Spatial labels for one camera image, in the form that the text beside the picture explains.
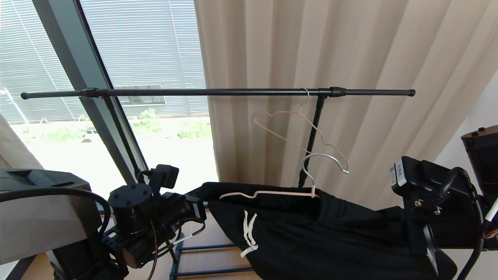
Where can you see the white curtain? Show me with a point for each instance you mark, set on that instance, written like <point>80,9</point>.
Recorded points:
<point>15,147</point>

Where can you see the pink clothes hanger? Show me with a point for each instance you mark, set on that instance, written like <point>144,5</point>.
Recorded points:
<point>272,193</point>
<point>311,122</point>

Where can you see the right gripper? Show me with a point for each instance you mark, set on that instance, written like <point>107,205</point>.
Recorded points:
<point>451,225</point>

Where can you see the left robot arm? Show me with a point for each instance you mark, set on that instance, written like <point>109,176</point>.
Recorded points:
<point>132,210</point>

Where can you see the black clothes rack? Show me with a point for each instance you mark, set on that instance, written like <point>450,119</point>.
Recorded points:
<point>194,92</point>

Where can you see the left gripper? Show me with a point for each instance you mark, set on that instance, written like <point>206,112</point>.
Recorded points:
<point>179,212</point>

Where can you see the window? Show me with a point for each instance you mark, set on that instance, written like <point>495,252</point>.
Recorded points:
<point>66,46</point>

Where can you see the beige curtain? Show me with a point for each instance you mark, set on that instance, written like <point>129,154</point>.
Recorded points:
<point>389,46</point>

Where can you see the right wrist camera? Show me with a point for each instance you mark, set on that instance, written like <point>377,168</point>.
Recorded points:
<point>420,179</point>

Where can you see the black shorts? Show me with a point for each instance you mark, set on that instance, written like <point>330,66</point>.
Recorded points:
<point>311,241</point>

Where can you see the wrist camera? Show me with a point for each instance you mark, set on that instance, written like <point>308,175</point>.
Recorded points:
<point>165,175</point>
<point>420,179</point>

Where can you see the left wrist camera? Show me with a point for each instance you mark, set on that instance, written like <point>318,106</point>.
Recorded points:
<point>165,175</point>

